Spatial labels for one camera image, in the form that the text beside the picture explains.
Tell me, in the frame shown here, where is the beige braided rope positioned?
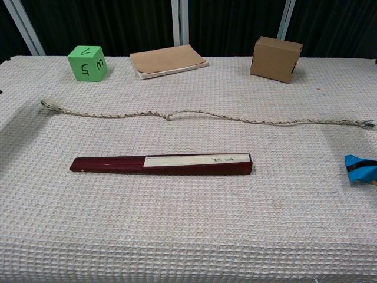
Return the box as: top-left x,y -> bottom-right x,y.
40,99 -> 376,130

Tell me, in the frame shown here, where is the dark red folded fan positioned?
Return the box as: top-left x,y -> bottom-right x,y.
69,153 -> 253,177

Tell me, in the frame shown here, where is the beige waffle weave tablecloth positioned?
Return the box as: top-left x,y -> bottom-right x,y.
0,55 -> 377,283

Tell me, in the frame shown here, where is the brown cover notebook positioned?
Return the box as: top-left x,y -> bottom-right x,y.
129,44 -> 210,80

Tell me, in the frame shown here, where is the small cardboard box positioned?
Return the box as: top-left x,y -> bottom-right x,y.
249,35 -> 304,84

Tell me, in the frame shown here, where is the green lettered cube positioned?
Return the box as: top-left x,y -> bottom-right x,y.
67,45 -> 108,83

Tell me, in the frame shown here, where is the black curtain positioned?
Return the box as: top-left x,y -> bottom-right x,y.
0,0 -> 377,64

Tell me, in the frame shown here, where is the white metal frame post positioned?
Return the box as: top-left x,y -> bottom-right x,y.
2,0 -> 47,57
276,0 -> 297,41
171,0 -> 190,47

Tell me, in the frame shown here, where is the blue cloth with black strap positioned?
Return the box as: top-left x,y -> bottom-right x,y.
344,154 -> 377,186

